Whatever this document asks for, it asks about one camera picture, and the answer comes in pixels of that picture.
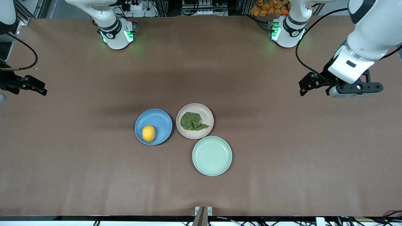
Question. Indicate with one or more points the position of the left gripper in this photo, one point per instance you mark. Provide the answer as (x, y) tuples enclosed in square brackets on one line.
[(324, 78)]

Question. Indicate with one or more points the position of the yellow lemon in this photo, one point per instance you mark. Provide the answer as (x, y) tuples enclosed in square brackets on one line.
[(149, 133)]

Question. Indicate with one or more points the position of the green lettuce leaf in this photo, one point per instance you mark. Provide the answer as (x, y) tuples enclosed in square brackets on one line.
[(190, 121)]

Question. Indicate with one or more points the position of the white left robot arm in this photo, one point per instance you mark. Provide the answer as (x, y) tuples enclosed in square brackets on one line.
[(373, 28)]

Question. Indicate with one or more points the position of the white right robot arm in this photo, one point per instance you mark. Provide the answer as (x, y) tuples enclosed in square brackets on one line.
[(113, 28)]

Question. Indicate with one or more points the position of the pile of orange items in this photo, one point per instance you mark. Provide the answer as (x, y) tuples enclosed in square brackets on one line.
[(267, 8)]

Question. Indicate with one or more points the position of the brown table mat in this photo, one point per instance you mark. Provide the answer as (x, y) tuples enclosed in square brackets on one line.
[(201, 78)]

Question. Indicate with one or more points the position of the beige pink plate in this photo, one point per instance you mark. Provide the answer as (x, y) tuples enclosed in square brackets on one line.
[(205, 125)]

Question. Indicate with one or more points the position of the light green plate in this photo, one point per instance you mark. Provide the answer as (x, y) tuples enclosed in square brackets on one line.
[(212, 156)]

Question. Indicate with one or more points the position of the white power strip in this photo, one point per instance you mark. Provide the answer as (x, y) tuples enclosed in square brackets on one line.
[(135, 6)]

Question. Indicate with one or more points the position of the blue plate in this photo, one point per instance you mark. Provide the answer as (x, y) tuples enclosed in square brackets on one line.
[(160, 121)]

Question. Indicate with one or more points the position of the white electronic device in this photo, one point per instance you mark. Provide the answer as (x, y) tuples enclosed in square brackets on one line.
[(201, 12)]

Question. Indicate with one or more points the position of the aluminium frame profile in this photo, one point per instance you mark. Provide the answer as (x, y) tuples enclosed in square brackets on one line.
[(25, 14)]

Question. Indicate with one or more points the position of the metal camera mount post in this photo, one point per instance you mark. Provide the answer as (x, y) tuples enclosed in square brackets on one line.
[(201, 218)]

